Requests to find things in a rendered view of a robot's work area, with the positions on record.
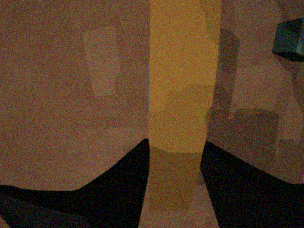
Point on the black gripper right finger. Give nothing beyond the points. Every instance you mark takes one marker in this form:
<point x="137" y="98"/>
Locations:
<point x="246" y="197"/>

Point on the yellow bar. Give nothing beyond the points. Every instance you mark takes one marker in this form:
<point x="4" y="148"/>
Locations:
<point x="184" y="48"/>

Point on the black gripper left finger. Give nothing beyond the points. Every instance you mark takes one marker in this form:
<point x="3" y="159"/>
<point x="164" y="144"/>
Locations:
<point x="112" y="200"/>

